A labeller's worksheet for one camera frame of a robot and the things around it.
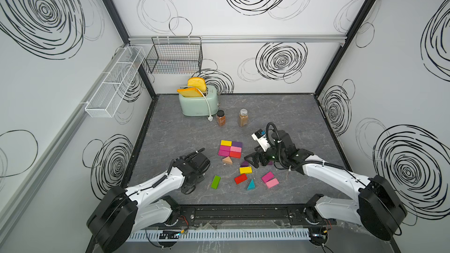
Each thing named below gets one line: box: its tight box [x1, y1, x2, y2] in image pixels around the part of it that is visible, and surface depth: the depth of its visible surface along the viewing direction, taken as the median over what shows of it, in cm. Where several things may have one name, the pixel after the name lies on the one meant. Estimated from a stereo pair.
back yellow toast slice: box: [187, 77, 207, 93], surface depth 100 cm
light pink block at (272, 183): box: [265, 178, 280, 189], surface depth 84 cm
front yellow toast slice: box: [176, 87, 204, 98], surface depth 99 cm
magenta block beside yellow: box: [219, 145, 231, 152], surface depth 96 cm
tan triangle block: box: [222, 155, 233, 165], surface depth 90 cm
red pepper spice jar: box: [216, 109, 227, 127], surface depth 101 cm
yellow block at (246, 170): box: [239, 166, 253, 175], surface depth 88 cm
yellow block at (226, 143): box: [220, 139, 233, 147], surface depth 99 cm
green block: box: [210, 175, 221, 190], surface depth 84 cm
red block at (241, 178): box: [234, 173, 248, 185], surface depth 86 cm
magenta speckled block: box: [217, 147, 231, 158], surface depth 94 cm
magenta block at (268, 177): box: [261, 171, 275, 184], surface depth 86 cm
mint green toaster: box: [178, 84, 220, 117], surface depth 101 cm
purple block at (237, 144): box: [232, 141, 243, 149], surface depth 99 cm
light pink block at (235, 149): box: [230, 145, 242, 153], surface depth 96 cm
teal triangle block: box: [247, 179, 257, 191], surface depth 82 cm
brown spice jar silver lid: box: [239, 108, 250, 128], surface depth 101 cm
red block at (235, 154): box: [229, 151, 242, 159], surface depth 95 cm
